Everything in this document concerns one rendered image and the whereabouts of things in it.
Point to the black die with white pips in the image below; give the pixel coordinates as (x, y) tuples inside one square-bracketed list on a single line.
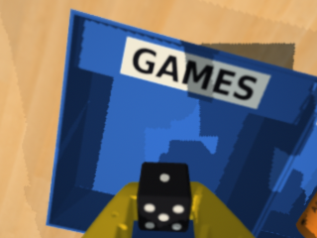
[(164, 197)]

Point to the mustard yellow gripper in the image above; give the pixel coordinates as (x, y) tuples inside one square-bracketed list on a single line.
[(211, 217)]

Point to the orange and brown aa battery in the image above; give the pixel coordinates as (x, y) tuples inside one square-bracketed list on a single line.
[(307, 222)]

